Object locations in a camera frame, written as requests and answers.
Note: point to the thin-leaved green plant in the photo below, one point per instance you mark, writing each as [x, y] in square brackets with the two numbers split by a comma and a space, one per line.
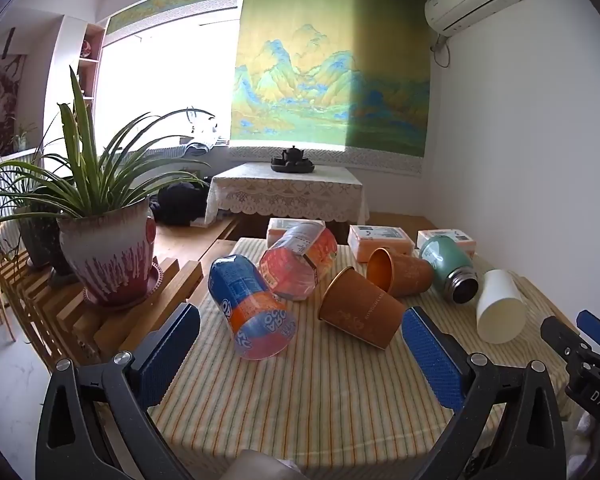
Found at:
[5, 175]

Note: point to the black tea tray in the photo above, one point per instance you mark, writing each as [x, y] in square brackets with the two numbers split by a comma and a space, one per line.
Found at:
[292, 166]

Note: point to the striped tablecloth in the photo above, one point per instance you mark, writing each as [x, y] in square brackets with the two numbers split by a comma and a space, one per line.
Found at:
[330, 400]

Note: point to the black teapot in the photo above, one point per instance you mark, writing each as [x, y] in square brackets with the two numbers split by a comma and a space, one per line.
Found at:
[292, 154]

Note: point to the orange paper cup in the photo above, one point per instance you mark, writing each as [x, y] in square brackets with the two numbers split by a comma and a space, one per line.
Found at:
[407, 274]

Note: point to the dark flowerpot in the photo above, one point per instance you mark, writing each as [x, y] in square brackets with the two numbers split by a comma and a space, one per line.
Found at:
[37, 240]

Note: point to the long-leaved green plant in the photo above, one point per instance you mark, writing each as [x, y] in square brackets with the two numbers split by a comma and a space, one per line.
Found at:
[87, 160]

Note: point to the brown paper cup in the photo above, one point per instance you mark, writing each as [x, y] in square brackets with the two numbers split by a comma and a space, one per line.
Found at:
[365, 310]

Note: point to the green vacuum flask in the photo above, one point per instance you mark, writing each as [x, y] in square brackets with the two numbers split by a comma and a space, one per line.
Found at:
[445, 260]

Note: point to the red and white flowerpot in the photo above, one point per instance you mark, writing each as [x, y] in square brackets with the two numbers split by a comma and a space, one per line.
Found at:
[107, 255]

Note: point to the wooden slatted rack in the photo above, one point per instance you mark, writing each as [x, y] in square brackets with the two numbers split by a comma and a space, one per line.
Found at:
[55, 320]

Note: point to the pink and orange plastic cup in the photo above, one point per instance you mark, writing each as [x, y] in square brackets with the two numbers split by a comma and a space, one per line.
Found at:
[295, 260]

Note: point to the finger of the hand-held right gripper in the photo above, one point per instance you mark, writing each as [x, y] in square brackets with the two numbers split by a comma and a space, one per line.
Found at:
[560, 332]
[597, 330]

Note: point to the white lace tablecloth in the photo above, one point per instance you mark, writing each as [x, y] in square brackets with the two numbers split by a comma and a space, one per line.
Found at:
[280, 195]

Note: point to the blue and orange plastic cup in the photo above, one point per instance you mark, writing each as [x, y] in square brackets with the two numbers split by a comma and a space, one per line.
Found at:
[245, 305]

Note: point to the orange tissue packet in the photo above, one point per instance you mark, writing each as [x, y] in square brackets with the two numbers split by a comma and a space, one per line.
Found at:
[380, 241]
[461, 241]
[277, 228]

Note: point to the white paper cup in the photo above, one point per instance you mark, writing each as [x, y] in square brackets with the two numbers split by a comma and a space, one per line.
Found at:
[500, 305]

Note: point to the white wall shelf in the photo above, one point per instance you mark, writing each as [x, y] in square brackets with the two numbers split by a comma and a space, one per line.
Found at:
[72, 70]

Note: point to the red flowerpot saucer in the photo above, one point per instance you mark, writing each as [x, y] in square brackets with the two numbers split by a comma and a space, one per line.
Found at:
[150, 282]

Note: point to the black bag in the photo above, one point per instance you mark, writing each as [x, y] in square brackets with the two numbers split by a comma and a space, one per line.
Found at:
[177, 205]

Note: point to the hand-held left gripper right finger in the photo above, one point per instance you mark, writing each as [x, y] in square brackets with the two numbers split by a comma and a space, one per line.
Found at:
[432, 355]

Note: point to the folded grey cloth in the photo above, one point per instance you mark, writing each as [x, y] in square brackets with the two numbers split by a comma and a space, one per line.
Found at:
[200, 148]

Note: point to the wooden platform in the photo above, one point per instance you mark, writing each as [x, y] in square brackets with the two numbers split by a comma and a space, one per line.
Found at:
[190, 242]

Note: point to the narrow landscape roller blind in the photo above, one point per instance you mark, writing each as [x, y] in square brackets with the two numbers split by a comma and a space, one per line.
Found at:
[170, 7]

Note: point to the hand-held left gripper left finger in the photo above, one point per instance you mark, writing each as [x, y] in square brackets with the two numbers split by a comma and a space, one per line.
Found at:
[167, 347]

